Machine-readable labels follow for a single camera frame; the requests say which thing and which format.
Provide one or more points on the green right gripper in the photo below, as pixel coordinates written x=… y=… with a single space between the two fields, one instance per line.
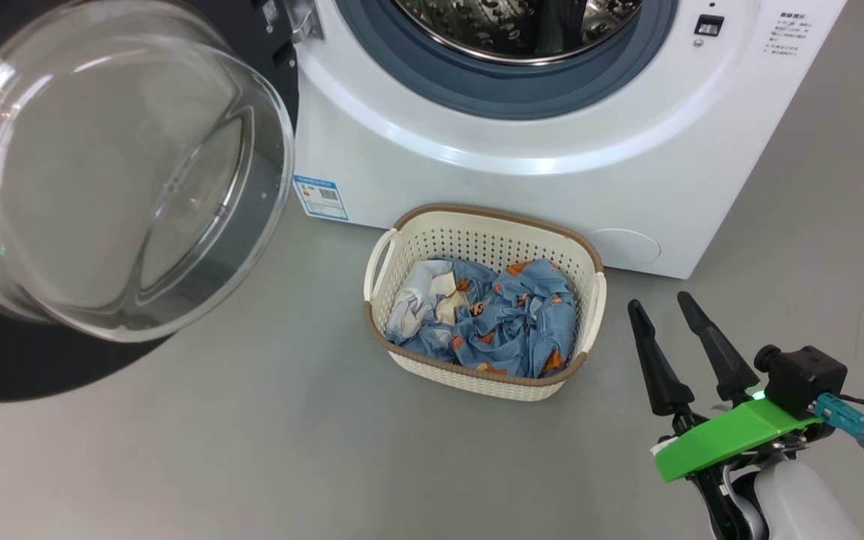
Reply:
x=732 y=439

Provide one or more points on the blue garment with white lining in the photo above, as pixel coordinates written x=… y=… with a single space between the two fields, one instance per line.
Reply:
x=413 y=300

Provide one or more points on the black door latch socket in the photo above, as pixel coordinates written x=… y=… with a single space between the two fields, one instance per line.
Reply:
x=709 y=26

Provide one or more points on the blue energy label sticker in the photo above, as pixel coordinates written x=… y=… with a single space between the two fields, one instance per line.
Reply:
x=319 y=199

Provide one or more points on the round black glass washer door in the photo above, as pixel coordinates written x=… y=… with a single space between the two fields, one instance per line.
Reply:
x=42 y=367

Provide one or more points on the printed text label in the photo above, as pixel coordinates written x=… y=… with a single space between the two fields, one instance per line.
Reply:
x=786 y=34

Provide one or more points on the round drain filter cover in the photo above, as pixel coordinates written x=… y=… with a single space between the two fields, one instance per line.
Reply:
x=627 y=246

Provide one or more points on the perforated steel washer drum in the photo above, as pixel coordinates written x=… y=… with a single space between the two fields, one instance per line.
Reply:
x=514 y=30

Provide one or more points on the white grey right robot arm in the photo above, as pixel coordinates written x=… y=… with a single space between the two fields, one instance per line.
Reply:
x=799 y=502

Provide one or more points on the cream perforated laundry basket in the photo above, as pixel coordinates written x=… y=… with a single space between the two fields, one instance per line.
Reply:
x=492 y=382

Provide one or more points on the white front-load washing machine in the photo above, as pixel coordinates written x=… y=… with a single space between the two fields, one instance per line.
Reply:
x=552 y=195

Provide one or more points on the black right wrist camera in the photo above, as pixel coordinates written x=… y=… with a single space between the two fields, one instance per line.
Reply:
x=807 y=379

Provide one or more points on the blue garment with orange print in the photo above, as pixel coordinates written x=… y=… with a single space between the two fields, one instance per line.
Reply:
x=529 y=330

